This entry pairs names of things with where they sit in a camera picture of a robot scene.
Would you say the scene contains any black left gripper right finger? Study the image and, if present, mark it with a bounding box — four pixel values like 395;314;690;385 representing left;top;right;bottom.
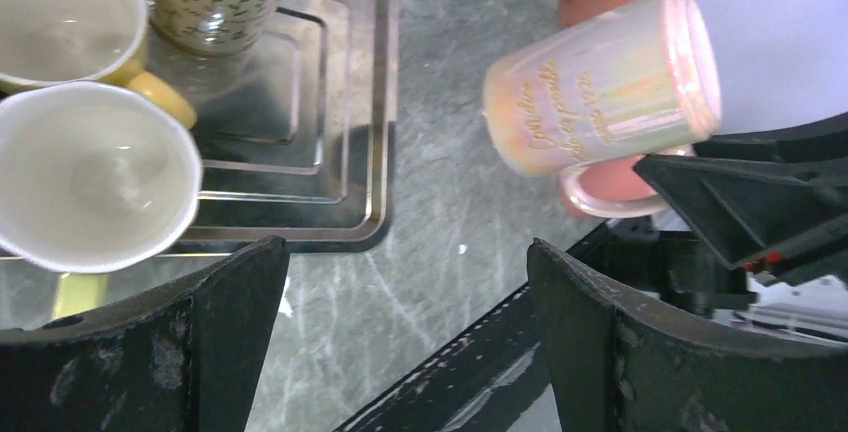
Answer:
527;239;847;431

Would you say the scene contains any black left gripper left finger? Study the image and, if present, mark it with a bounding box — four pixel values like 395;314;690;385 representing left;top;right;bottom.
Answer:
1;236;290;431

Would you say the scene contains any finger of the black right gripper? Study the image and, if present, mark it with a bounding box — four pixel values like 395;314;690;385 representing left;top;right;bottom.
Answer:
633;114;847;285

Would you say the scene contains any pink lidded cup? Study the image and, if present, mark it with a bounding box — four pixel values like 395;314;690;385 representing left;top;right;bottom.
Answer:
483;0;722;177

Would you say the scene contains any lime green faceted mug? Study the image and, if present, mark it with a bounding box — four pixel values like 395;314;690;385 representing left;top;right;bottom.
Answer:
0;81;205;321

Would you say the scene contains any yellow mug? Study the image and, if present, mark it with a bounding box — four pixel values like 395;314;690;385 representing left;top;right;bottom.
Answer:
1;0;197;128

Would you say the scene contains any pink mug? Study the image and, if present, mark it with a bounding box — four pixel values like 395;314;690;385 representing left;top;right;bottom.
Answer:
558;155;669;219

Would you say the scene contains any steel serving tray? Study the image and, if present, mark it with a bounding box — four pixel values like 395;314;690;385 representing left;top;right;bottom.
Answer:
146;0;398;257

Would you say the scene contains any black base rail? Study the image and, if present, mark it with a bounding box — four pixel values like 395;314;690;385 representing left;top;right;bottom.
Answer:
339;218;693;431

